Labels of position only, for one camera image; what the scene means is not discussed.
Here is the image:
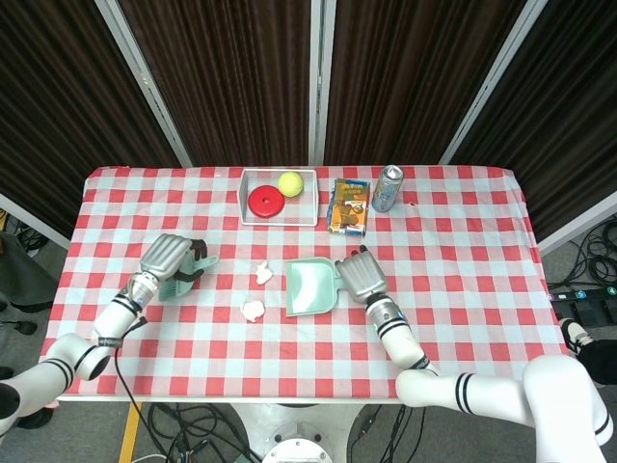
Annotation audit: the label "green plastic dustpan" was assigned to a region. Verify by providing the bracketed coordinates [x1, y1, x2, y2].
[284, 257, 350, 318]

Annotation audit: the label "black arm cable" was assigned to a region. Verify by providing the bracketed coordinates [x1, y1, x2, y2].
[112, 313, 148, 463]

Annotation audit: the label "orange blue snack packet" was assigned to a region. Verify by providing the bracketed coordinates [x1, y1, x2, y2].
[326, 177, 372, 238]

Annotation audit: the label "red plastic disc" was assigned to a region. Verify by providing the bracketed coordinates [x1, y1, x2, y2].
[247, 184, 287, 219]

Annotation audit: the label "black floor cable bundle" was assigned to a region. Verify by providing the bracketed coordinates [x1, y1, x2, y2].
[142, 401, 267, 463]

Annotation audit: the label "red white checkered tablecloth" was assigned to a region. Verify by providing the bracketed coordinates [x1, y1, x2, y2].
[40, 164, 573, 402]

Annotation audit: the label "dark brown curtain panel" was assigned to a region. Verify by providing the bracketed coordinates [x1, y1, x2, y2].
[449, 0, 617, 243]
[117, 0, 320, 168]
[323, 0, 529, 168]
[0, 0, 182, 240]

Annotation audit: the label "yellow tennis ball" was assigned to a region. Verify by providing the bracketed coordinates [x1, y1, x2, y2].
[277, 171, 306, 200]

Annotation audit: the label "white rectangular tray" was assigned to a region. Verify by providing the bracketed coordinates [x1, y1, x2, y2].
[238, 167, 321, 229]

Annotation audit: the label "green plastic hand brush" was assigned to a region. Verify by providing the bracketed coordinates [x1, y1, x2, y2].
[157, 250, 221, 303]

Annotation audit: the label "white slanted partition post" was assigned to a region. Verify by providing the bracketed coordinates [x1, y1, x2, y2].
[93, 0, 195, 170]
[438, 0, 553, 167]

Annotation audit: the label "white upright partition post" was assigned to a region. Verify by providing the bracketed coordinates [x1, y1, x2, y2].
[308, 0, 337, 168]

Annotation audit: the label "black coiled cables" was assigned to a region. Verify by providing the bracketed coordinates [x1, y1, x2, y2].
[566, 225, 617, 286]

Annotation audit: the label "white black sneaker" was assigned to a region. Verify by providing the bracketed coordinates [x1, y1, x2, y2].
[558, 316, 597, 361]

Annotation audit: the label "tall silver drink can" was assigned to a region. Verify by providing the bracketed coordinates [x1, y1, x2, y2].
[370, 164, 405, 214]

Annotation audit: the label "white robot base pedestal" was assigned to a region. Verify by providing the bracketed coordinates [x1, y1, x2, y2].
[229, 401, 368, 463]

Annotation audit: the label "white low partition bar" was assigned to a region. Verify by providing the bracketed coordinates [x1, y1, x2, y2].
[0, 192, 72, 252]
[535, 191, 617, 258]

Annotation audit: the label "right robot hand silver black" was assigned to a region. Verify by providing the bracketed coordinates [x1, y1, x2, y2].
[334, 244, 389, 303]

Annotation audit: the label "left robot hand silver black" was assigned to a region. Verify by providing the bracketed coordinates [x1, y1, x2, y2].
[138, 232, 209, 286]

